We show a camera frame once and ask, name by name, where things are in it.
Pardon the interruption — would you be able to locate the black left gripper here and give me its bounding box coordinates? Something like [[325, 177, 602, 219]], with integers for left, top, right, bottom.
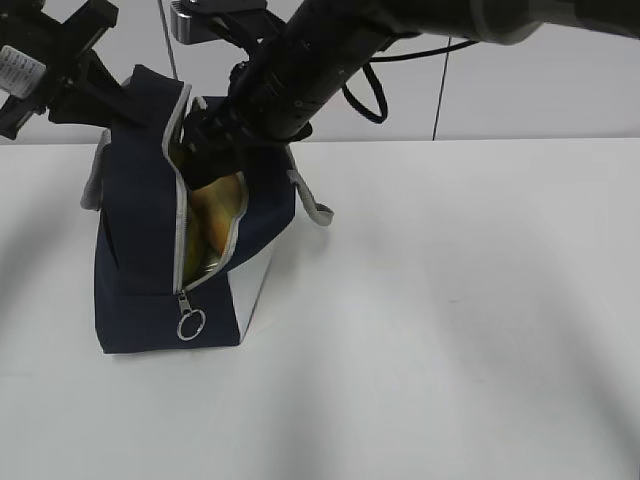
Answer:
[[1, 1, 152, 138]]

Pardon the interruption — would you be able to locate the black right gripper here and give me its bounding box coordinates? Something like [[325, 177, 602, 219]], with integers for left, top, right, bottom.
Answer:
[[179, 96, 314, 188]]

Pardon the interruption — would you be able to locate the navy blue lunch bag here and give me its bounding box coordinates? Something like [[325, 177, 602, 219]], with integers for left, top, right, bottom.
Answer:
[[81, 65, 333, 354]]

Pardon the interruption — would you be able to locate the brown bread roll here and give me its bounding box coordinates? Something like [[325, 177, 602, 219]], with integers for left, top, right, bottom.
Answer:
[[191, 173, 245, 254]]

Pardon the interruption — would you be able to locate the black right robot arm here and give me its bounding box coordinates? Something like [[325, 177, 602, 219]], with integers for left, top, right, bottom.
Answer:
[[172, 1, 639, 189]]

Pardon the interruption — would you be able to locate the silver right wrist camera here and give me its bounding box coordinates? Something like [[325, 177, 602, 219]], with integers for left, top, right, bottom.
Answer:
[[169, 1, 267, 45]]

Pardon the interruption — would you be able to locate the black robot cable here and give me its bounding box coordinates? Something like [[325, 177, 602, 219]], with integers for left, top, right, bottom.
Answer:
[[342, 39, 481, 125]]

